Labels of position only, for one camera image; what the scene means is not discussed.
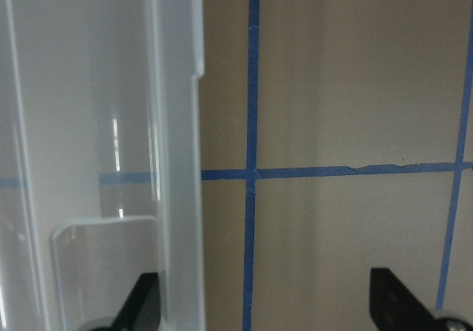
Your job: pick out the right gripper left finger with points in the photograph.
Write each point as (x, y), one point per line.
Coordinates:
(141, 310)

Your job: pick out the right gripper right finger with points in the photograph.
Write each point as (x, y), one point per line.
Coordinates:
(393, 307)

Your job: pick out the clear plastic box lid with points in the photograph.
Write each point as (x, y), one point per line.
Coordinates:
(100, 161)

